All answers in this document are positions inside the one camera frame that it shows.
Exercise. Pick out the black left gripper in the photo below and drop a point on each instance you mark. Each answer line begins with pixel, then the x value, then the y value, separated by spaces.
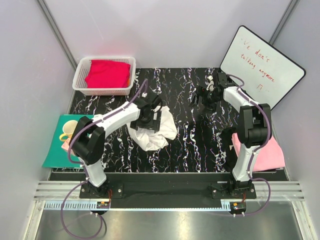
pixel 153 124

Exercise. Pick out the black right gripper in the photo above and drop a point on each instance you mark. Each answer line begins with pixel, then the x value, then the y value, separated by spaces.
pixel 201 92

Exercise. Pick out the white t shirt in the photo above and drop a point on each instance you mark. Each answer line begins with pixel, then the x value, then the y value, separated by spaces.
pixel 148 140

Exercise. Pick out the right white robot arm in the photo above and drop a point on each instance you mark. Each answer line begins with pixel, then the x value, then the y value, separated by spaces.
pixel 254 123

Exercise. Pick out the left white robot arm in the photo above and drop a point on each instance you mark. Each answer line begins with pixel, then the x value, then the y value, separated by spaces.
pixel 88 139

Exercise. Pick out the magenta folded t shirt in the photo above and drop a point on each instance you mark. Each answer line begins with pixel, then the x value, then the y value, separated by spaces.
pixel 107 74

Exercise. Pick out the white plastic laundry basket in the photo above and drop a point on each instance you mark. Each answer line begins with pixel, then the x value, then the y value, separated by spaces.
pixel 82 71

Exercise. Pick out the yellow mug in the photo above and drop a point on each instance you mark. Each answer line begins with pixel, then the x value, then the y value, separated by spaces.
pixel 68 130

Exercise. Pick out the pink paper cup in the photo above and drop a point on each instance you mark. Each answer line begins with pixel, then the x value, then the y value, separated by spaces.
pixel 65 146

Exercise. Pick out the pink folded t shirt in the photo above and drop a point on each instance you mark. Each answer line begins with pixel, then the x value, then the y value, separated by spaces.
pixel 270 157

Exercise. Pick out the teal book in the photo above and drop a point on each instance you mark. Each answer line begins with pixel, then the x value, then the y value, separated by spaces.
pixel 57 156

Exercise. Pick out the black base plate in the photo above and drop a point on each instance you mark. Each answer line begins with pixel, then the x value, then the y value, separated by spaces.
pixel 214 185

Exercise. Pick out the white whiteboard black frame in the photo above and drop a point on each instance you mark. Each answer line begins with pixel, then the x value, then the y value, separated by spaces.
pixel 268 74

